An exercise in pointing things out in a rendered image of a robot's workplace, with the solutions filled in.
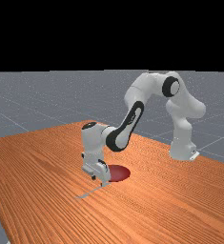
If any red plate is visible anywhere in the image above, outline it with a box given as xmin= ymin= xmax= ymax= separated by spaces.
xmin=107 ymin=164 xmax=132 ymax=183

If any grey fork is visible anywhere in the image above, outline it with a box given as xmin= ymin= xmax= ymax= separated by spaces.
xmin=73 ymin=182 xmax=112 ymax=200

